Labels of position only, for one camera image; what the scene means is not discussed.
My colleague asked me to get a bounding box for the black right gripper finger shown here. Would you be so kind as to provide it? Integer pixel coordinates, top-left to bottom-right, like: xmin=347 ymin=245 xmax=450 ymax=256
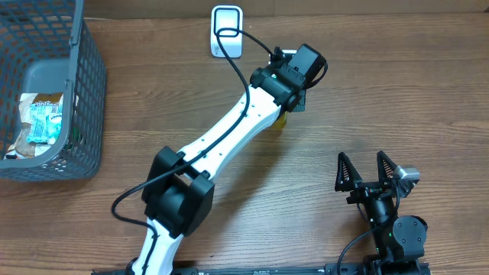
xmin=335 ymin=152 xmax=362 ymax=192
xmin=377 ymin=150 xmax=397 ymax=182

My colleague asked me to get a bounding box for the yellow oil bottle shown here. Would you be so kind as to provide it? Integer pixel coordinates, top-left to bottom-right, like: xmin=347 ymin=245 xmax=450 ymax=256
xmin=271 ymin=112 xmax=287 ymax=129

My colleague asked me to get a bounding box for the teal snack packet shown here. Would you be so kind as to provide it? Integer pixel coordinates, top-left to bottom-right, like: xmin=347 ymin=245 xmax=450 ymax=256
xmin=27 ymin=102 xmax=63 ymax=145

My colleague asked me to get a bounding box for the brown snack bag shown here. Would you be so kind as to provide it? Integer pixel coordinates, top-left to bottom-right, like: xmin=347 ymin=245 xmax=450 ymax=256
xmin=4 ymin=92 xmax=63 ymax=160

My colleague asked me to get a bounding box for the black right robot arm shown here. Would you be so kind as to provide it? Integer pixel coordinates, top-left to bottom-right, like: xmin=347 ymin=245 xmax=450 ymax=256
xmin=327 ymin=150 xmax=431 ymax=275

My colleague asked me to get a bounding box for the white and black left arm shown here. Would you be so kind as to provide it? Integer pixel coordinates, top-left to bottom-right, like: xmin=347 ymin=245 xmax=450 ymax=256
xmin=126 ymin=45 xmax=323 ymax=274

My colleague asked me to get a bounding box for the dark grey plastic basket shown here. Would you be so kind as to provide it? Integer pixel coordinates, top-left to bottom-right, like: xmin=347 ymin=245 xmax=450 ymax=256
xmin=1 ymin=0 xmax=107 ymax=182

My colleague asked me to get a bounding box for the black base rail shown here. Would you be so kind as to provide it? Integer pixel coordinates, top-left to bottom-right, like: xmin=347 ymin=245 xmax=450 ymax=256
xmin=91 ymin=264 xmax=432 ymax=275

